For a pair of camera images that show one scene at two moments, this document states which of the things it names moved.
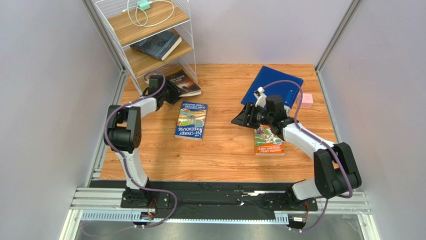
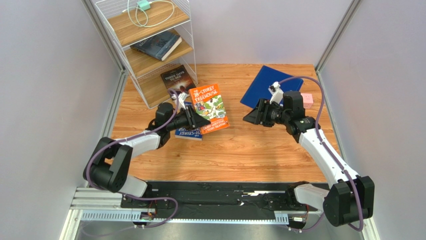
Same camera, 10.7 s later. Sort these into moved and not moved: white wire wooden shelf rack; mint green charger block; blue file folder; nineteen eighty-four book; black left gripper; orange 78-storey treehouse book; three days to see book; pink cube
Moved: black left gripper; three days to see book; orange 78-storey treehouse book
Not moved: white wire wooden shelf rack; pink cube; blue file folder; nineteen eighty-four book; mint green charger block
